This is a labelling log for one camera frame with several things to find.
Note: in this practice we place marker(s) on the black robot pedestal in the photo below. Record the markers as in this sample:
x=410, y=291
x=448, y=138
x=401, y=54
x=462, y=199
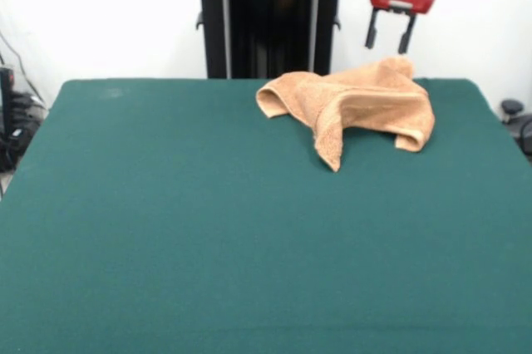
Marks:
x=270, y=21

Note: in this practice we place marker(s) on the black upright device, red light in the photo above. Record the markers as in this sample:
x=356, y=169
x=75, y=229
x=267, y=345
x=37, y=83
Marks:
x=6, y=121

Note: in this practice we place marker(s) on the black plug bundle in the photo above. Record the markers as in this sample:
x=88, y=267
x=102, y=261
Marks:
x=27, y=106

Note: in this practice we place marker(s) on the dark green table cloth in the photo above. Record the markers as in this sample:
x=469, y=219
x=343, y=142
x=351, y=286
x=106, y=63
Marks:
x=124, y=212

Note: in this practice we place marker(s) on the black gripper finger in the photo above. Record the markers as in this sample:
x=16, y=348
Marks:
x=406, y=36
x=371, y=30

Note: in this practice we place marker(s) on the tan terry cloth towel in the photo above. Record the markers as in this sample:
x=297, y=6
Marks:
x=353, y=109

